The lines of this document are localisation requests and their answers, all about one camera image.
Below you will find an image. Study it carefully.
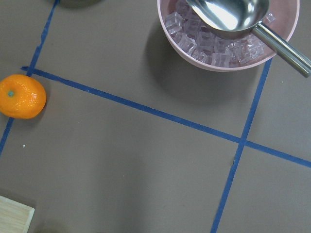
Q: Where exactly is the light green plate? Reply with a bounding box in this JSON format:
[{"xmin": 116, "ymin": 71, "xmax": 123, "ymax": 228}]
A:
[{"xmin": 59, "ymin": 0, "xmax": 101, "ymax": 8}]

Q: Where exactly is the pink bowl with ice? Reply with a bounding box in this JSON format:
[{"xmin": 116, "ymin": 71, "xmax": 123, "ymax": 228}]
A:
[{"xmin": 157, "ymin": 0, "xmax": 300, "ymax": 72}]

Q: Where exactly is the steel ice scoop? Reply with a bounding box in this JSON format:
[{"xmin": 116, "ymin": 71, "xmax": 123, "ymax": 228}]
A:
[{"xmin": 187, "ymin": 0, "xmax": 311, "ymax": 78}]

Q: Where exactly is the orange mandarin fruit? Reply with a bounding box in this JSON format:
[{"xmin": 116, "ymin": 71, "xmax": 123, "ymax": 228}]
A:
[{"xmin": 0, "ymin": 74, "xmax": 47, "ymax": 119}]

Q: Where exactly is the bamboo cutting board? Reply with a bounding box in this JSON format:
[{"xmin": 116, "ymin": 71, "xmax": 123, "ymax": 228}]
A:
[{"xmin": 0, "ymin": 196, "xmax": 35, "ymax": 233}]

